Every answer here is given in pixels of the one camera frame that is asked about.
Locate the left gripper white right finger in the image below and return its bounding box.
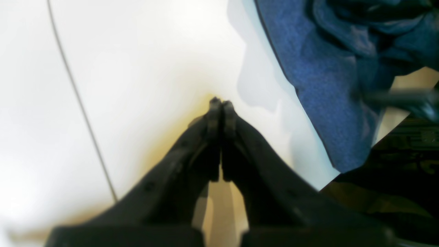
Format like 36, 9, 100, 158
222, 101, 395, 247

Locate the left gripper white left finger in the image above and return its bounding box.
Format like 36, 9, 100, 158
46, 97, 222, 247

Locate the blue-grey T-shirt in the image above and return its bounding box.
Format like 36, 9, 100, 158
255, 0, 438, 173

